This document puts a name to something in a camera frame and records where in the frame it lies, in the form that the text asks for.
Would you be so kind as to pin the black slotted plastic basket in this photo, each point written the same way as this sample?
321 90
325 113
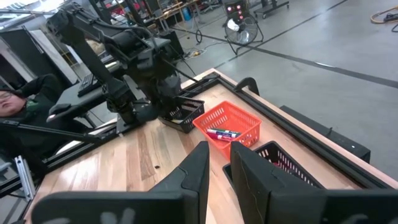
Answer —
189 115
289 165

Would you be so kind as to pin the grey side table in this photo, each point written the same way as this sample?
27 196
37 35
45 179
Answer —
74 98

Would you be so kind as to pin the black keyboard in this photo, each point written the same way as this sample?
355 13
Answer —
88 84

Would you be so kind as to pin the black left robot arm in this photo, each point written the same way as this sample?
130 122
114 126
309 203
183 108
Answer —
90 56

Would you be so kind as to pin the black bar device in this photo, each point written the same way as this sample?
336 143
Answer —
342 140

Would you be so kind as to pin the red thin dry-erase marker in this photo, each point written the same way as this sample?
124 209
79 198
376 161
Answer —
222 137

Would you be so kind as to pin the floor fan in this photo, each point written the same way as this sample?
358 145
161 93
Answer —
242 30

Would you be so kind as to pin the orange slotted plastic basket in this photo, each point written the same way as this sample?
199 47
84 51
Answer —
227 116

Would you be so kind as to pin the white bracket strip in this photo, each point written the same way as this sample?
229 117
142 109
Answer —
25 177

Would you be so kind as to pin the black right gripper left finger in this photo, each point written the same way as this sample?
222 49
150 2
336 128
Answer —
186 186

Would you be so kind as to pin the red Expo marker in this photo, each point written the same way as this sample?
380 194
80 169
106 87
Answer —
275 163

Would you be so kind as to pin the black clamp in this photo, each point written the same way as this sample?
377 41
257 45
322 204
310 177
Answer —
247 83

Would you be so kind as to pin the black box with lights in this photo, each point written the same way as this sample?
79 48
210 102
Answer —
234 8

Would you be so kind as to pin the person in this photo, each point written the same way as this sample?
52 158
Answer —
37 93

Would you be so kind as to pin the black tall cabinet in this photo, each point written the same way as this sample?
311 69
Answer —
28 53

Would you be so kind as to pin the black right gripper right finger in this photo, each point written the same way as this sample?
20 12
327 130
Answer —
264 186

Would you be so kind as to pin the green thin marker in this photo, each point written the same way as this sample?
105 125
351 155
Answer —
225 131

